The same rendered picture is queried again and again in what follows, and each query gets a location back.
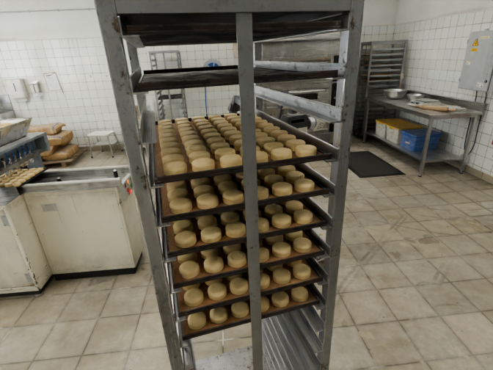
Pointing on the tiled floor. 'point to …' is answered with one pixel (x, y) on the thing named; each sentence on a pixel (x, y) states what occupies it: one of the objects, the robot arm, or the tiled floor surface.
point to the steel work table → (428, 126)
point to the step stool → (103, 140)
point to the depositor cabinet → (20, 250)
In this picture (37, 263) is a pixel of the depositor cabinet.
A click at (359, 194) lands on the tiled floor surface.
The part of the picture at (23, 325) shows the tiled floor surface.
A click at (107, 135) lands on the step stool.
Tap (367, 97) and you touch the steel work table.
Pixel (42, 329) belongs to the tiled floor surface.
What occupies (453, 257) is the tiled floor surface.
